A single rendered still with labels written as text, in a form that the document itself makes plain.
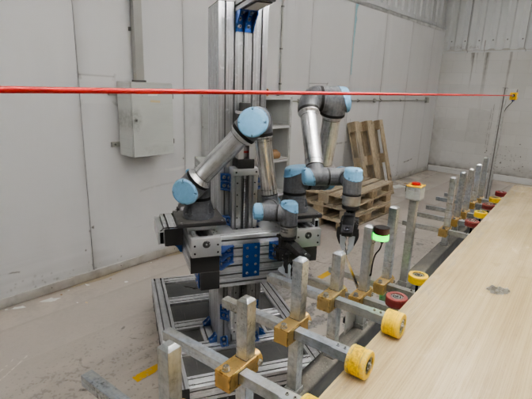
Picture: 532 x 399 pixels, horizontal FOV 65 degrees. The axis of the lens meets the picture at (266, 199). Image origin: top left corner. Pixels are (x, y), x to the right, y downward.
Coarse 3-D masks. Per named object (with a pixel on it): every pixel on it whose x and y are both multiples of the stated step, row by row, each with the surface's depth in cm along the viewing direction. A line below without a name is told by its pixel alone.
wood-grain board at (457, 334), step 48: (528, 192) 334; (480, 240) 223; (528, 240) 225; (432, 288) 167; (480, 288) 168; (528, 288) 169; (384, 336) 133; (432, 336) 134; (480, 336) 135; (528, 336) 136; (336, 384) 111; (384, 384) 112; (432, 384) 112; (480, 384) 113; (528, 384) 113
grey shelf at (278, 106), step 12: (204, 96) 409; (276, 96) 449; (204, 108) 412; (276, 108) 466; (288, 108) 455; (204, 120) 415; (276, 120) 469; (288, 120) 458; (204, 132) 418; (276, 132) 472; (288, 132) 461; (204, 144) 421; (276, 144) 475; (288, 144) 459; (288, 156) 464; (276, 168) 481; (276, 180) 484
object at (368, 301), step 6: (312, 282) 179; (318, 282) 178; (324, 282) 178; (318, 288) 178; (324, 288) 176; (348, 294) 169; (366, 300) 165; (372, 300) 164; (378, 300) 164; (372, 306) 164; (378, 306) 162; (384, 306) 161
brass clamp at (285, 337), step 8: (288, 320) 128; (296, 320) 128; (304, 320) 128; (280, 328) 123; (288, 328) 124; (296, 328) 125; (304, 328) 129; (280, 336) 123; (288, 336) 122; (288, 344) 123
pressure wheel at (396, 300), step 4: (388, 292) 161; (392, 292) 161; (396, 292) 161; (400, 292) 161; (388, 296) 158; (392, 296) 158; (396, 296) 158; (400, 296) 159; (404, 296) 158; (388, 300) 157; (392, 300) 156; (396, 300) 155; (400, 300) 155; (404, 300) 155; (388, 304) 157; (392, 304) 156; (396, 304) 155; (400, 304) 155; (404, 304) 155; (396, 308) 155; (400, 308) 155
